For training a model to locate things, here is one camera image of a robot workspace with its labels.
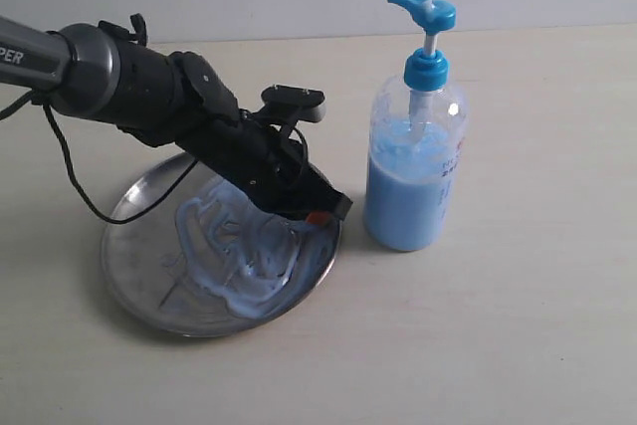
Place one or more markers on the round stainless steel plate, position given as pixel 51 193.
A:
pixel 139 259

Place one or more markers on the blue soap pump bottle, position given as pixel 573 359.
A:
pixel 417 127

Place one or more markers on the blue soap smear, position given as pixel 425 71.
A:
pixel 252 260

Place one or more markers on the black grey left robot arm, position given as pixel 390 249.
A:
pixel 108 74

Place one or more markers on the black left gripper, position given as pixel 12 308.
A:
pixel 271 168

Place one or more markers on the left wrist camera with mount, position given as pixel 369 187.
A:
pixel 292 104

